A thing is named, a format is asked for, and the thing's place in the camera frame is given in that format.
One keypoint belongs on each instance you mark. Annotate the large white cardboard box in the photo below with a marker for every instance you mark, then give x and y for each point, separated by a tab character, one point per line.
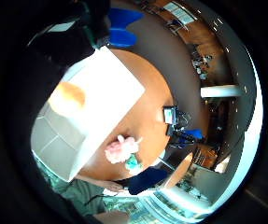
102	90

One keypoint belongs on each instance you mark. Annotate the pink soft toy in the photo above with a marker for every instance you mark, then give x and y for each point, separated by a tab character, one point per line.
120	150

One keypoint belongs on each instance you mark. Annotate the white pillar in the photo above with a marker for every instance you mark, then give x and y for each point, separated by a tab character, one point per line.
221	91

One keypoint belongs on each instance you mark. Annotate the teal soft toy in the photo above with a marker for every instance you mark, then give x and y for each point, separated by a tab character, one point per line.
133	163

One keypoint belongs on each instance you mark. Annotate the dark blue chair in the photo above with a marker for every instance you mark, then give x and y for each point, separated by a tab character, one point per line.
146	180

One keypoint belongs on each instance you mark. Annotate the the person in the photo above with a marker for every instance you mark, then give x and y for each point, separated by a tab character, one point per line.
77	193

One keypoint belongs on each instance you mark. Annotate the camera on black tripod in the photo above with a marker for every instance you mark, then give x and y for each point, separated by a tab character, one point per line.
174	122

